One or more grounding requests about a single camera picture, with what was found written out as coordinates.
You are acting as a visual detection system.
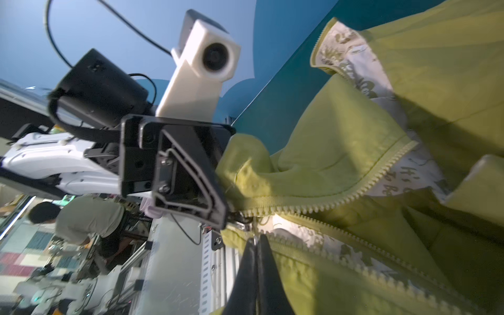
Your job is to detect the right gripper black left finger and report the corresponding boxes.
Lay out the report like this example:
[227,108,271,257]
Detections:
[222,238,258,315]

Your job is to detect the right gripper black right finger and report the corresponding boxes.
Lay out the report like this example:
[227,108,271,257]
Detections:
[257,234,295,315]

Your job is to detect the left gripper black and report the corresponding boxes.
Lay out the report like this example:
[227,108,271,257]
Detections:
[84,115,236,230]

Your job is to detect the metal zipper pull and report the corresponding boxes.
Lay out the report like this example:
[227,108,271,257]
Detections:
[227,212,255,232]

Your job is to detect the green jacket with printed lining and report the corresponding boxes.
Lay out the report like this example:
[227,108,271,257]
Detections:
[217,1,503,314]

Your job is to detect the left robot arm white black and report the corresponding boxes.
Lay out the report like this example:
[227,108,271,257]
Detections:
[1,43,240,229]

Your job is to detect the person in beige shirt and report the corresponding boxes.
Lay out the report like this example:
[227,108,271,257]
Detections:
[28,196,125,245]

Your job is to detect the aluminium rail base frame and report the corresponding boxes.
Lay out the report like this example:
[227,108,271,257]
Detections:
[129,217,240,314]

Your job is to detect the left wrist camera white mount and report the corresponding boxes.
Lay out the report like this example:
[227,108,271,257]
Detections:
[155,9,241,122]

